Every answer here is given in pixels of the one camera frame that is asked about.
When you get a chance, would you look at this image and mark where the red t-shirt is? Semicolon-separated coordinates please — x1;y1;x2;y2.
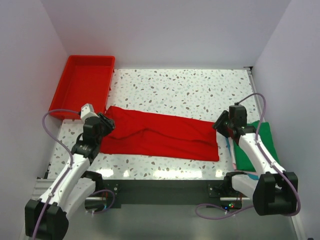
100;106;220;162

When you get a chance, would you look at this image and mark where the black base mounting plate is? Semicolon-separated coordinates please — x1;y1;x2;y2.
102;179;250;210

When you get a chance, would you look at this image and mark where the aluminium frame rail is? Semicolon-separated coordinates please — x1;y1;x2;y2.
18;162;306;240

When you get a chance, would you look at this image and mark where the red plastic bin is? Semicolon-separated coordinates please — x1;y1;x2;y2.
49;55;116;113

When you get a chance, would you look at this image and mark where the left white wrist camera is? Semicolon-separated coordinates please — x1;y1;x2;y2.
80;103;98;123

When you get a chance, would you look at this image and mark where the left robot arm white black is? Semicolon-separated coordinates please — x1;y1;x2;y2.
24;111;116;240

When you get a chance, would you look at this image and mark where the folded green t-shirt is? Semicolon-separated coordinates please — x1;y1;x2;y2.
232;120;281;173

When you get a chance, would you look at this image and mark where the folded teal t-shirt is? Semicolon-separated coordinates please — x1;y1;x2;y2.
225;138;259;181

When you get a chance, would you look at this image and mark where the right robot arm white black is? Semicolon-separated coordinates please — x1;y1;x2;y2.
212;103;301;216

